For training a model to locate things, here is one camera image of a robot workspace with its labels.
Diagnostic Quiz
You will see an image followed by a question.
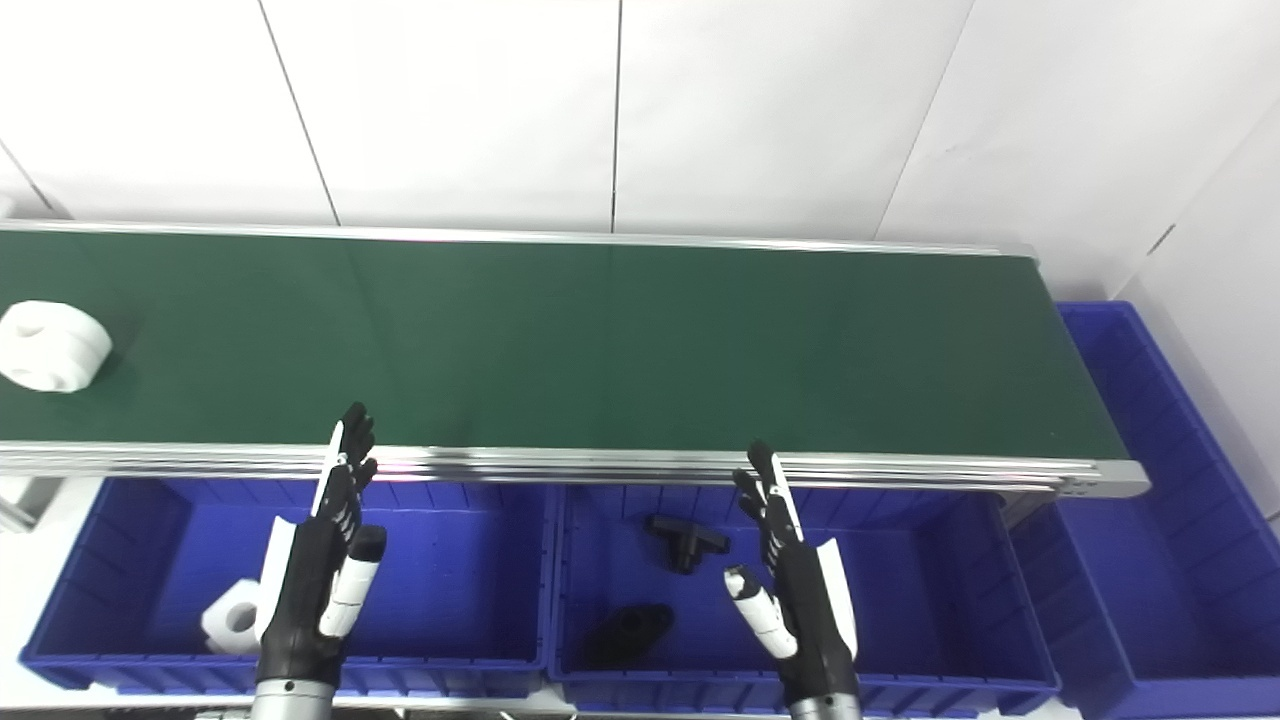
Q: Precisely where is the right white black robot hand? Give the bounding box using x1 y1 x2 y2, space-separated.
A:
724 441 862 702

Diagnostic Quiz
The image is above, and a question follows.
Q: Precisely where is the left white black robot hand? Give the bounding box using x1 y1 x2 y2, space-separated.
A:
255 402 388 684

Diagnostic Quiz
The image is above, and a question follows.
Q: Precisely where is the white round plastic part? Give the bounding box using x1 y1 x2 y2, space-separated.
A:
200 578 264 656
0 300 114 393

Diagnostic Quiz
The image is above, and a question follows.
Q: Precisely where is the black T-shaped part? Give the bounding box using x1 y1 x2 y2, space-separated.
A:
643 513 731 575

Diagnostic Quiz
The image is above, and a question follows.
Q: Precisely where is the black flange part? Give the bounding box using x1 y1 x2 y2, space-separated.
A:
583 603 676 669

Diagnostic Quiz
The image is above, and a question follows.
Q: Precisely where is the aluminium conveyor leg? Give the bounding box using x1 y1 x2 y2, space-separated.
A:
0 478 64 534

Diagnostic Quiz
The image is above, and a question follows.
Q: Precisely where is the large blue plastic bin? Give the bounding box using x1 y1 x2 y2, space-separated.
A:
1010 300 1280 720

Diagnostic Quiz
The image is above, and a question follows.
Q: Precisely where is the green conveyor belt aluminium frame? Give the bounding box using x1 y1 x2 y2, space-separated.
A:
0 220 1151 499

